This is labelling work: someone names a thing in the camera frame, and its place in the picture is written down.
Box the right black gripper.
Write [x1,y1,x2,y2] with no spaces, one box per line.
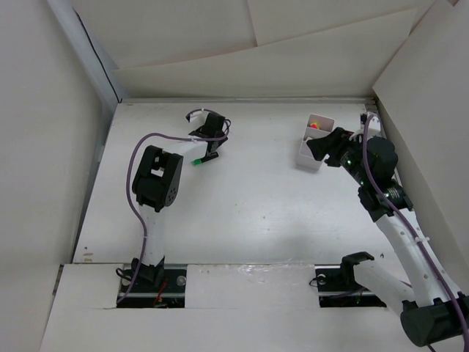
[306,127,372,186]

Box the green cap highlighter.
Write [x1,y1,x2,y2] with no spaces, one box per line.
[192,152,219,166]

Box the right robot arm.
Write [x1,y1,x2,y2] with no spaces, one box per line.
[306,128,468,347]

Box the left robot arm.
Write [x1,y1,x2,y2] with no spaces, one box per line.
[126,109,231,291]

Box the white divided container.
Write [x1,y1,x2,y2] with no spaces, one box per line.
[295,114,335,172]

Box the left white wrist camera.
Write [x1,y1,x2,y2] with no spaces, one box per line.
[185,109,204,123]

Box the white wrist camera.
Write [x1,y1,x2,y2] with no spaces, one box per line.
[361,111,383,139]
[185,109,204,123]

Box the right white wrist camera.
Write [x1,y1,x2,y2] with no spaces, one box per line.
[361,111,383,139]

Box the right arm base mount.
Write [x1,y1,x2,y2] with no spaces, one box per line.
[309,252,387,308]

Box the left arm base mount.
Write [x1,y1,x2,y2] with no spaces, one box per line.
[116,258,188,309]

